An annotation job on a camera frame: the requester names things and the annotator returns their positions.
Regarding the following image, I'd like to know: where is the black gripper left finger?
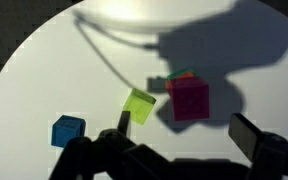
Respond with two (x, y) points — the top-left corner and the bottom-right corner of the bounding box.
(49, 111), (169, 180)

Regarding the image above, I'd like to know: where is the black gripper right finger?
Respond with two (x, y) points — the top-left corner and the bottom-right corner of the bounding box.
(228, 113), (288, 180)

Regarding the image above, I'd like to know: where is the pink block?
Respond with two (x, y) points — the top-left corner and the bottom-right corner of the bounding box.
(170, 77), (210, 121)

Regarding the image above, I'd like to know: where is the blue block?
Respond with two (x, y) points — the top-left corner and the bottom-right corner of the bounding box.
(51, 115), (86, 147)

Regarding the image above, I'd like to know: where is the yellow-green block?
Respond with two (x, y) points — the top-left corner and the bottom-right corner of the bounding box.
(123, 88), (156, 125)

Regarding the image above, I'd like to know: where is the green block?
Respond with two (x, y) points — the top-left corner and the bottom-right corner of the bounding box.
(167, 68), (196, 79)

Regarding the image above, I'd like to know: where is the orange block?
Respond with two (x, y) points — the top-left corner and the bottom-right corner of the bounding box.
(165, 71), (195, 95)

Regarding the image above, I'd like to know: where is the round white table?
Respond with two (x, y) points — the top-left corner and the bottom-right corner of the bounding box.
(0, 0), (288, 180)

